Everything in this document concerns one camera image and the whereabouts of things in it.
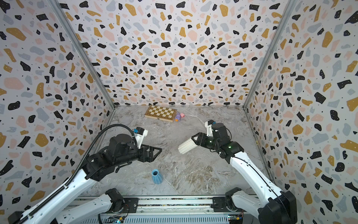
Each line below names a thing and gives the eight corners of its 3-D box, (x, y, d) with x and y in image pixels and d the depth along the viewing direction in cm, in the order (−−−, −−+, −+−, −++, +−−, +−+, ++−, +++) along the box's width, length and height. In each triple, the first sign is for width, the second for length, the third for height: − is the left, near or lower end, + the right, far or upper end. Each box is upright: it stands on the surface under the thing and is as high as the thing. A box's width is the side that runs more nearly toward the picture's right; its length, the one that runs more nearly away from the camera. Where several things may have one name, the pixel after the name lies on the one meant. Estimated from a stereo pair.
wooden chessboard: (145, 117, 117) (144, 114, 114) (151, 107, 124) (150, 104, 122) (173, 122, 113) (173, 119, 111) (177, 111, 121) (177, 109, 119)
